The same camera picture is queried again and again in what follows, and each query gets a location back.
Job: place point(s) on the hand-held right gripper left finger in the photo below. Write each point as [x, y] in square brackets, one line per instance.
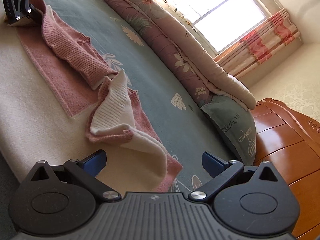
[96, 162]

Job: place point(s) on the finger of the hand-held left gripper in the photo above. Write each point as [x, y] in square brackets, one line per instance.
[35, 16]

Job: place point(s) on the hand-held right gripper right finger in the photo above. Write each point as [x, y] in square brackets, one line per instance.
[212, 163]

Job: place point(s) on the pink and white knit sweater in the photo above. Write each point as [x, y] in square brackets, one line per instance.
[37, 117]

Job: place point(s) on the green pillow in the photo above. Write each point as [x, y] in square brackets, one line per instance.
[232, 125]

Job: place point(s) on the wooden headboard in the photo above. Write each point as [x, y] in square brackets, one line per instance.
[287, 155]

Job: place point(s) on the pink floral folded quilt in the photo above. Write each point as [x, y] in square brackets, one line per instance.
[175, 50]

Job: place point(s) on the pink patterned curtain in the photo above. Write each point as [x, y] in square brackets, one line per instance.
[262, 45]

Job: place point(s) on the window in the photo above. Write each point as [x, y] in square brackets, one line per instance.
[220, 12]

